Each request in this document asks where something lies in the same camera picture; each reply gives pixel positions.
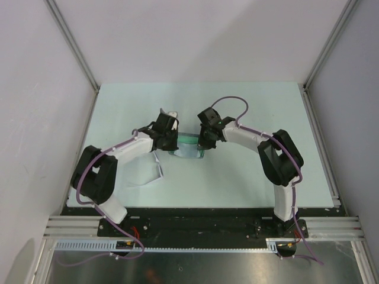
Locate dark green glasses case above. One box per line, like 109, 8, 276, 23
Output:
169, 133, 204, 159

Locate white sunglasses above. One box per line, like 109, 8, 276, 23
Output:
126, 151, 164, 188

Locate light blue cleaning cloth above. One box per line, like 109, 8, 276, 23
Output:
174, 143, 200, 159

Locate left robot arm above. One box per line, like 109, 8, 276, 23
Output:
70, 109, 179, 237

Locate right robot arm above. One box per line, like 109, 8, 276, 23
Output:
198, 107, 304, 237

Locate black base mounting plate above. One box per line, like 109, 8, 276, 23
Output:
60, 207, 346, 238

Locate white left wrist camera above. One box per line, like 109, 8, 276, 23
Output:
160, 108, 179, 130

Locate right side aluminium rail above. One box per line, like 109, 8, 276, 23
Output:
299, 84, 343, 208

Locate aluminium rail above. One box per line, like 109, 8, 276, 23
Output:
299, 84, 343, 208
43, 216, 364, 241

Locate white slotted cable duct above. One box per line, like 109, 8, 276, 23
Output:
55, 238, 297, 253

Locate aluminium front rail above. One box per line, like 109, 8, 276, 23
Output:
43, 216, 364, 241

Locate left aluminium corner post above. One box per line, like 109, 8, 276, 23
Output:
43, 0, 100, 91

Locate aluminium corner post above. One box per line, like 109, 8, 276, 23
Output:
43, 0, 100, 91
303, 0, 361, 90

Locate right aluminium corner post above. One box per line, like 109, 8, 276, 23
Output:
303, 0, 361, 90

